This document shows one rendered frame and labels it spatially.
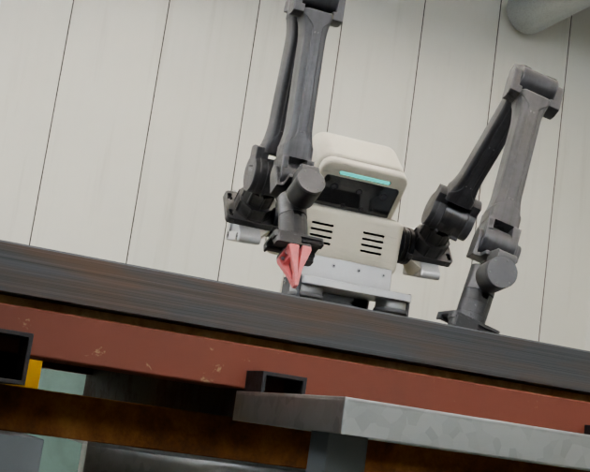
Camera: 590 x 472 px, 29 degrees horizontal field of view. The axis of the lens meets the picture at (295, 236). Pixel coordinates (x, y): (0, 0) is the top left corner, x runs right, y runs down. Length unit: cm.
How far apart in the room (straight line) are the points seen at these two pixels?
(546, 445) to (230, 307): 39
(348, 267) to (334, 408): 155
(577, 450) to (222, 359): 40
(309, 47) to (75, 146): 972
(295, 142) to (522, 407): 101
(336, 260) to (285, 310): 123
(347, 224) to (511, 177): 48
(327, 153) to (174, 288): 130
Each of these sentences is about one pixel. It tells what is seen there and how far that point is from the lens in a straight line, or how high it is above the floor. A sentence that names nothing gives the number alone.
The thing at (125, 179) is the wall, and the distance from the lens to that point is 1201.
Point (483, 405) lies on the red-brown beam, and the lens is 137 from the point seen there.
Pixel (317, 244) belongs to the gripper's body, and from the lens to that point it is 217.
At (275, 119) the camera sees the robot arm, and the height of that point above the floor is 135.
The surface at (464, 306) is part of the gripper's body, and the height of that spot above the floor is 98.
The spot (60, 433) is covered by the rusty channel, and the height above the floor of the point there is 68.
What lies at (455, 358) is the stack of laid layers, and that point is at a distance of 135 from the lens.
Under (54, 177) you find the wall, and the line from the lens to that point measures 1188.
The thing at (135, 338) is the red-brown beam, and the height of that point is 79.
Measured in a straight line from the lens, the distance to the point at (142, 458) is 202.
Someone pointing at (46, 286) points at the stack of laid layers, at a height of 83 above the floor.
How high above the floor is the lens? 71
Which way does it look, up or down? 10 degrees up
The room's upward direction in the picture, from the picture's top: 8 degrees clockwise
